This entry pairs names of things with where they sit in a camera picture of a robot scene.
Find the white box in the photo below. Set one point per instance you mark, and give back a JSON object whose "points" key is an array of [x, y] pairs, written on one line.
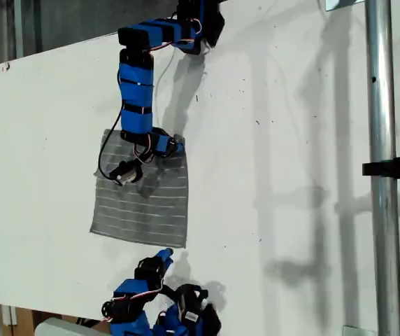
{"points": [[63, 329]]}

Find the grey striped towel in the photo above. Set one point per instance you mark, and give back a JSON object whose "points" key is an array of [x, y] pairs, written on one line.
{"points": [[140, 213]]}

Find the black clamp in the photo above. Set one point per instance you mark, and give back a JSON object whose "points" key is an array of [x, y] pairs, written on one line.
{"points": [[396, 168]]}

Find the black camera box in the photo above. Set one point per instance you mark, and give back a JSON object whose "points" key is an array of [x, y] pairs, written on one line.
{"points": [[126, 174], [190, 309]]}

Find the black camera stalk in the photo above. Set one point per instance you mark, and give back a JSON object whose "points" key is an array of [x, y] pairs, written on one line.
{"points": [[172, 290], [140, 161]]}

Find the steel post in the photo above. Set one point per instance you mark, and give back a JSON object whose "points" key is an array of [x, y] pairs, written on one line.
{"points": [[383, 105]]}

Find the wooden table leg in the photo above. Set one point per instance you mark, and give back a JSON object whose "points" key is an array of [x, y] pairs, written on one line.
{"points": [[23, 323]]}

